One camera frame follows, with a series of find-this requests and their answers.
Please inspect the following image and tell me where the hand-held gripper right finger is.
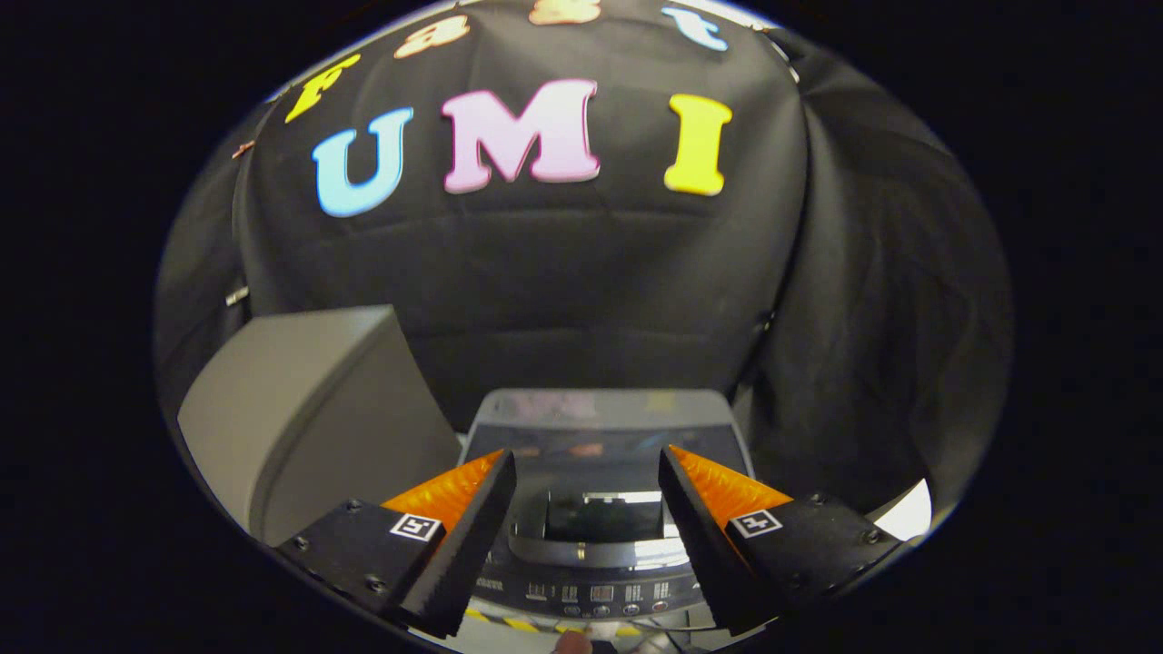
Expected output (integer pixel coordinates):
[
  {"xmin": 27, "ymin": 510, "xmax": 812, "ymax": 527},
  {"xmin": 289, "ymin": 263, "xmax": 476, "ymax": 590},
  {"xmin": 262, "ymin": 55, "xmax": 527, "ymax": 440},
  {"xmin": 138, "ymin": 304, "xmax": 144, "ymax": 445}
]
[{"xmin": 658, "ymin": 444, "xmax": 910, "ymax": 637}]

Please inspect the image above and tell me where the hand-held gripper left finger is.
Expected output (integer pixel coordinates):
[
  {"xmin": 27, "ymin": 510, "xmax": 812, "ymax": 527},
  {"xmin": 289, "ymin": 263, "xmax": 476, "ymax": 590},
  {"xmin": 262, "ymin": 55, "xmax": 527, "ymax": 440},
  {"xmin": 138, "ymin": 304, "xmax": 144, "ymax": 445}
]
[{"xmin": 273, "ymin": 449, "xmax": 518, "ymax": 639}]

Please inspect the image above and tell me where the black washing machine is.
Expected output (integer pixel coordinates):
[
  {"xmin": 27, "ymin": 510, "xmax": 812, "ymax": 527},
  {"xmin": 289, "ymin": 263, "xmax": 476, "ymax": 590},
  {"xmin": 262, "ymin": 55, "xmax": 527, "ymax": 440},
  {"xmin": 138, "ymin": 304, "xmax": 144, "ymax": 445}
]
[{"xmin": 458, "ymin": 388, "xmax": 760, "ymax": 639}]

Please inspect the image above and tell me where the dark washing machine lid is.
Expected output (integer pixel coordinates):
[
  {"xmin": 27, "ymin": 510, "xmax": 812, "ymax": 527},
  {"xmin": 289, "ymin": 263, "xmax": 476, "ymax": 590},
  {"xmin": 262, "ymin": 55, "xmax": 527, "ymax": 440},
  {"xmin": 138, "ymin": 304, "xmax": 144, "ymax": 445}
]
[{"xmin": 463, "ymin": 389, "xmax": 755, "ymax": 570}]

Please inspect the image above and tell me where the white patterned board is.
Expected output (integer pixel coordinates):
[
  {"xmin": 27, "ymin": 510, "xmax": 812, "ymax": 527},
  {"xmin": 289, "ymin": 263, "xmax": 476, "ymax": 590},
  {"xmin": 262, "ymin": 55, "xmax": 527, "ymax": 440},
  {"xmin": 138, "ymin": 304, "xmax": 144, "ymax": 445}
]
[{"xmin": 870, "ymin": 479, "xmax": 934, "ymax": 543}]

